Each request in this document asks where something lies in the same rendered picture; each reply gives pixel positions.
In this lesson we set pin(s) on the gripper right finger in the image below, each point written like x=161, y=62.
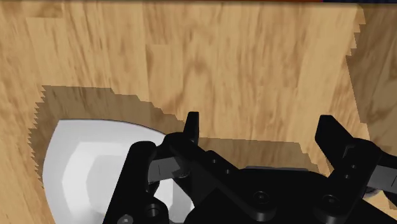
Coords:
x=347, y=161

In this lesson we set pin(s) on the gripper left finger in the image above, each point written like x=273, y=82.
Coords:
x=186, y=155

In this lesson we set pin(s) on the white bowl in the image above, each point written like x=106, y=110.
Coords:
x=80, y=173

